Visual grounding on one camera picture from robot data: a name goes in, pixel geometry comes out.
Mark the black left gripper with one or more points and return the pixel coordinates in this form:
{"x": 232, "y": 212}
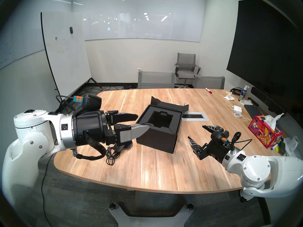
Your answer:
{"x": 90, "y": 128}

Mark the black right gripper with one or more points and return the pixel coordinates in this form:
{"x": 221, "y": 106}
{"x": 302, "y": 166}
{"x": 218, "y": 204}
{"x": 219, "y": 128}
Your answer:
{"x": 217, "y": 148}

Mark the black computer mouse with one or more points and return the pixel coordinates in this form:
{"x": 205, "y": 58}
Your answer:
{"x": 126, "y": 146}

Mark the black cardboard box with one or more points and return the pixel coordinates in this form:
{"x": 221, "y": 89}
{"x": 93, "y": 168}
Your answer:
{"x": 156, "y": 139}

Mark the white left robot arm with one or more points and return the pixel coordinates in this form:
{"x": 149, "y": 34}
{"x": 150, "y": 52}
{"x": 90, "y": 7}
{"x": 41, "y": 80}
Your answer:
{"x": 30, "y": 143}

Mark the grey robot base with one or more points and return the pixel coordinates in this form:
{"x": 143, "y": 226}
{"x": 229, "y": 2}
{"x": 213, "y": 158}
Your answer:
{"x": 151, "y": 219}

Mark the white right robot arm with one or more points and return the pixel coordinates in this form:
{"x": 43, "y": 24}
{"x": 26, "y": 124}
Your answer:
{"x": 267, "y": 169}

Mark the colourful floral tissue box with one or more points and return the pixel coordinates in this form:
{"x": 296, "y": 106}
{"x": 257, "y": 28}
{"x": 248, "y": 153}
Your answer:
{"x": 262, "y": 132}

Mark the silver table power grommet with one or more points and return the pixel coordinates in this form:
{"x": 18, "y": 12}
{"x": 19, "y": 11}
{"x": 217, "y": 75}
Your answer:
{"x": 196, "y": 116}

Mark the red whiteboard marker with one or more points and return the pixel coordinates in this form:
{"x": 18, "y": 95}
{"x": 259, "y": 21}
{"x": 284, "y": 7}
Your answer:
{"x": 208, "y": 90}

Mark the crumpled white tissue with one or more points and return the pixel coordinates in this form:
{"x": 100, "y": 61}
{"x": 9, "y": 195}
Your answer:
{"x": 246, "y": 102}
{"x": 229, "y": 97}

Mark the grey mesh office chair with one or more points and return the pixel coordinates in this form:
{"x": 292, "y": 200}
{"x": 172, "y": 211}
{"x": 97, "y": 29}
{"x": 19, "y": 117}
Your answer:
{"x": 156, "y": 80}
{"x": 210, "y": 82}

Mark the black keyboard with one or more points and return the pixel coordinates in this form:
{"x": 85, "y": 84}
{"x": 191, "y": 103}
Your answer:
{"x": 253, "y": 110}

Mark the whiteboard cleaner spray bottle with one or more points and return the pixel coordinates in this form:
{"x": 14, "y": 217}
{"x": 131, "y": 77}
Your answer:
{"x": 243, "y": 94}

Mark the blue whiteboard marker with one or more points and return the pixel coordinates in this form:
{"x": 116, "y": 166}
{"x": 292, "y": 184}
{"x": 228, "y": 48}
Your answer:
{"x": 274, "y": 148}

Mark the black video conference bar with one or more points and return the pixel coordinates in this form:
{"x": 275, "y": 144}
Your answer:
{"x": 267, "y": 101}

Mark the green highlighter marker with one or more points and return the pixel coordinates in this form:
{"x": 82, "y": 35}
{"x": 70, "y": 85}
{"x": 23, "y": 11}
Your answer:
{"x": 278, "y": 145}

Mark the grey office chair with armrests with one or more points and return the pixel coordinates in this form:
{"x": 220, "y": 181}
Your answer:
{"x": 187, "y": 63}

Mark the dark whiteboard eraser block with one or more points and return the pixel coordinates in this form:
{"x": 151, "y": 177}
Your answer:
{"x": 282, "y": 148}

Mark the white paper sheets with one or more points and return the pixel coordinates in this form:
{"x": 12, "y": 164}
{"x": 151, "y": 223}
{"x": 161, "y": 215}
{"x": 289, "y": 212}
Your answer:
{"x": 290, "y": 146}

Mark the mobile whiteboard on stand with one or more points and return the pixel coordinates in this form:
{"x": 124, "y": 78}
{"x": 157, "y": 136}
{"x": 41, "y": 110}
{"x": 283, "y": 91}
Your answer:
{"x": 66, "y": 58}

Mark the white mug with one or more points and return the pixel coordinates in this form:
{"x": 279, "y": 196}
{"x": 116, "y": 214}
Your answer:
{"x": 295, "y": 143}

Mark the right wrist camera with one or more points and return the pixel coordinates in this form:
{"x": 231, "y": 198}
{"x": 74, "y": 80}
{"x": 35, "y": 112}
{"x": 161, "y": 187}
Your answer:
{"x": 225, "y": 139}

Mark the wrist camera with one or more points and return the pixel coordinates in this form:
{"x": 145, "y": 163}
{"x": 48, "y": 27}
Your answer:
{"x": 225, "y": 139}
{"x": 91, "y": 102}

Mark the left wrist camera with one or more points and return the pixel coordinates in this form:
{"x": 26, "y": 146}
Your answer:
{"x": 91, "y": 102}

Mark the glass wall whiteboard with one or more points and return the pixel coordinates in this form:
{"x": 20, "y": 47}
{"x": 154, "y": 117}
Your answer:
{"x": 146, "y": 25}

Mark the large black wall display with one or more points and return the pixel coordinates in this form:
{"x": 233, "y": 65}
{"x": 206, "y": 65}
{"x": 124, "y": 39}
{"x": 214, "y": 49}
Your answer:
{"x": 265, "y": 51}

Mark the wall whiteboard with writing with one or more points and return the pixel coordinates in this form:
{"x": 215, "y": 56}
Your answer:
{"x": 21, "y": 37}

